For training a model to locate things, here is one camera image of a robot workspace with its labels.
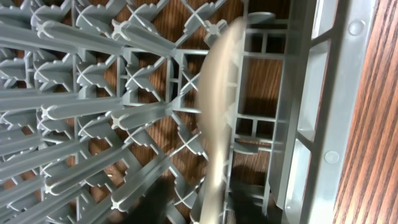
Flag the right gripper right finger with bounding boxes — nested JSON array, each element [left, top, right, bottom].
[[231, 180, 272, 224]]

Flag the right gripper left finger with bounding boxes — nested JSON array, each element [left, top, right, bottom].
[[121, 179, 172, 224]]

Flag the white plastic spoon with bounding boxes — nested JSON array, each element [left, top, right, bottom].
[[197, 17, 246, 224]]

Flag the grey dishwasher rack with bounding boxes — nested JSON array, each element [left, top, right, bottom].
[[1, 1, 376, 223]]

